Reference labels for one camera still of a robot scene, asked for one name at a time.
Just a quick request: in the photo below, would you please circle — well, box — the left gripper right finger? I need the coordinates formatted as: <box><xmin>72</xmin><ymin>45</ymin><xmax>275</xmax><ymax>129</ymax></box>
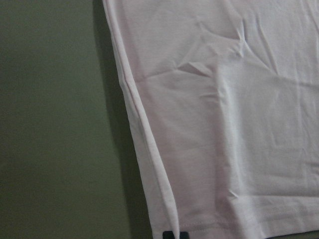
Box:
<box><xmin>179</xmin><ymin>232</ymin><xmax>189</xmax><ymax>239</ymax></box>

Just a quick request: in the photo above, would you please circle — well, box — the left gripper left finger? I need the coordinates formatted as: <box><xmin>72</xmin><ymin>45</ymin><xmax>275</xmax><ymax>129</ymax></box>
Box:
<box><xmin>162</xmin><ymin>231</ymin><xmax>174</xmax><ymax>239</ymax></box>

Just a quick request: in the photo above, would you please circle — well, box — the pink Snoopy t-shirt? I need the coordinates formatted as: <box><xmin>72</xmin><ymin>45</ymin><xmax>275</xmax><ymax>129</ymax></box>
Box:
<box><xmin>103</xmin><ymin>0</ymin><xmax>319</xmax><ymax>239</ymax></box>

